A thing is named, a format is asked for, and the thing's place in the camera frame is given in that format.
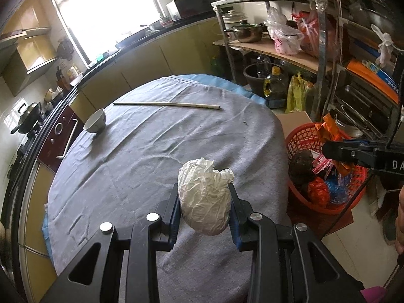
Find window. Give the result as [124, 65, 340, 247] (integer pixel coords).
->
[47, 0, 165, 68]

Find steel pot with lid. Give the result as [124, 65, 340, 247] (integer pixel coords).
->
[224, 20, 264, 44]

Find maroon oven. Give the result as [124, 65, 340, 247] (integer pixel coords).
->
[36, 104, 79, 174]

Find white hanging glove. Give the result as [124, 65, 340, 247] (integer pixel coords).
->
[371, 23, 395, 68]

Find yellow wall cabinet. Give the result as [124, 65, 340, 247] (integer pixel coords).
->
[0, 27, 59, 97]
[0, 0, 41, 38]

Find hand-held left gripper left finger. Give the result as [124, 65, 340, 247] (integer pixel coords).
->
[40, 183, 182, 303]

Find hanging dark bag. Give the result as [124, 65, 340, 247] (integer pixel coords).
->
[57, 37, 74, 62]

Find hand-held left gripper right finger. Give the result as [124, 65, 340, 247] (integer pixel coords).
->
[227, 183, 365, 303]

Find black wok with lid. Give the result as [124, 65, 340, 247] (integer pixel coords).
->
[10, 102, 43, 134]

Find long wooden stick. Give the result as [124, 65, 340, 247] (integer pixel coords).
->
[113, 102, 222, 112]

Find stacked steel steamer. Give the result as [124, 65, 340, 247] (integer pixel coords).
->
[222, 10, 247, 27]

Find white ceramic bowl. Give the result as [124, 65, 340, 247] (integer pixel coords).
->
[83, 108, 107, 134]

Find black bucket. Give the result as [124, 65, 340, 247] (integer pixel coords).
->
[243, 64, 272, 98]

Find red plastic bag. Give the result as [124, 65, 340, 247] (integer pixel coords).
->
[308, 177, 330, 207]

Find cooking oil bottle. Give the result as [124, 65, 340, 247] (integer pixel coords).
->
[263, 66, 289, 108]

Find dark brown stand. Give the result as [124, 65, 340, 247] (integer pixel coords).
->
[286, 208, 354, 237]

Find yellow plastic bag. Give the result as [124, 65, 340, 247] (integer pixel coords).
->
[286, 71, 314, 114]

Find steel trays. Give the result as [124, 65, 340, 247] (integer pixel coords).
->
[330, 82, 395, 136]

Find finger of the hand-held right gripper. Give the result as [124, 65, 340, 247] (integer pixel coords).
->
[322, 140, 357, 166]

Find gas stove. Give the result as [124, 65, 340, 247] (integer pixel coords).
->
[13, 123, 48, 155]

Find red plastic basket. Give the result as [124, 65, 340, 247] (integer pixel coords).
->
[285, 123, 369, 217]

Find person's right forearm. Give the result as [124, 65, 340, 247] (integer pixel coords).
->
[360, 286, 404, 303]

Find blue flat box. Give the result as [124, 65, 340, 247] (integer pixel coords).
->
[363, 60, 401, 97]

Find white tissue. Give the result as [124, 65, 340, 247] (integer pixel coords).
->
[178, 157, 236, 237]

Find stack of yellow bowls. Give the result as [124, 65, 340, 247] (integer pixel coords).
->
[44, 88, 64, 103]

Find pink white plastic bag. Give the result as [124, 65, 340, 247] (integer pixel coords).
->
[264, 6, 305, 56]

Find red shopping bag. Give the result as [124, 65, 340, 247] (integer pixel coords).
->
[292, 9, 335, 59]

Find black plastic bag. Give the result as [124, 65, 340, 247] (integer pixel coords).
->
[289, 150, 316, 196]

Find clear plastic bottle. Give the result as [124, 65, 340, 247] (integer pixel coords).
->
[256, 54, 272, 78]

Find metal shelf rack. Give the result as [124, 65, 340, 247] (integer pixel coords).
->
[211, 0, 404, 152]

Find cardboard box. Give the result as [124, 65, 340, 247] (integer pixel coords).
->
[276, 111, 313, 139]

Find microwave oven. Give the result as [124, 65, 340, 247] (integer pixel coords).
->
[166, 0, 217, 22]

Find blue plastic bag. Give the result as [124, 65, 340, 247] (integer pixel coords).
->
[326, 180, 351, 204]

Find blue table cover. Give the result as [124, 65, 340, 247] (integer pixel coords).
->
[41, 74, 269, 253]

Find green bottle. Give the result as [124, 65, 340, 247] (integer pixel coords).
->
[210, 55, 221, 78]

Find orange board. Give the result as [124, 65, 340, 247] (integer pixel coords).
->
[345, 57, 400, 103]

